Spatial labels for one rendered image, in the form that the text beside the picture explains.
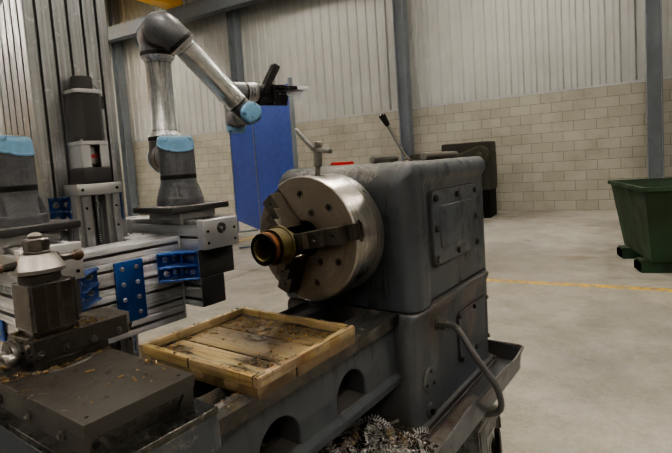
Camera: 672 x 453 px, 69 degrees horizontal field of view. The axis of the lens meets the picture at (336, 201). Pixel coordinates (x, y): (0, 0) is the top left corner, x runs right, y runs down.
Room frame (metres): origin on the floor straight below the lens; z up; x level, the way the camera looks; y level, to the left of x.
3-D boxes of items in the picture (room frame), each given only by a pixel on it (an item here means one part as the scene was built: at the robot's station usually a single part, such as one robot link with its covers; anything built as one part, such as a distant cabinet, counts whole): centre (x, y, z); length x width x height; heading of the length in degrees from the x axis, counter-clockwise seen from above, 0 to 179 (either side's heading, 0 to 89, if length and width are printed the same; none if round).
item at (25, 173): (1.25, 0.83, 1.33); 0.13 x 0.12 x 0.14; 74
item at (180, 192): (1.64, 0.52, 1.21); 0.15 x 0.15 x 0.10
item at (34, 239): (0.79, 0.49, 1.17); 0.04 x 0.04 x 0.03
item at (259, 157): (8.00, 1.24, 1.18); 4.12 x 0.80 x 2.35; 22
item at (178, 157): (1.65, 0.52, 1.33); 0.13 x 0.12 x 0.14; 31
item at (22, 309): (0.80, 0.49, 1.07); 0.07 x 0.07 x 0.10; 54
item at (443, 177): (1.59, -0.17, 1.06); 0.59 x 0.48 x 0.39; 144
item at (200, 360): (1.04, 0.21, 0.89); 0.36 x 0.30 x 0.04; 54
